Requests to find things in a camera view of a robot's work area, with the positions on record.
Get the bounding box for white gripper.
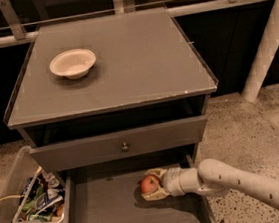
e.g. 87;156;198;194
142;167;185;201

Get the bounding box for red apple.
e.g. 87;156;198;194
140;175;160;194

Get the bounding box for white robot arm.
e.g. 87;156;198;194
140;159;279;210

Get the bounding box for round metal drawer knob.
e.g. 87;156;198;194
121;142;130;152

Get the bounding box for grey top drawer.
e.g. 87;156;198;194
30;115;207;172

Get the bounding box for open grey middle drawer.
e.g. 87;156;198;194
64;154;216;223

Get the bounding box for grey drawer cabinet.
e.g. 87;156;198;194
0;2;227;183

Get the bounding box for snack packets in bin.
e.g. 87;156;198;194
17;167;65;223

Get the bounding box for clear plastic bin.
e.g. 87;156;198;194
0;146;64;223

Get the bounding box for white paper bowl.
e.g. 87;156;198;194
49;49;96;80

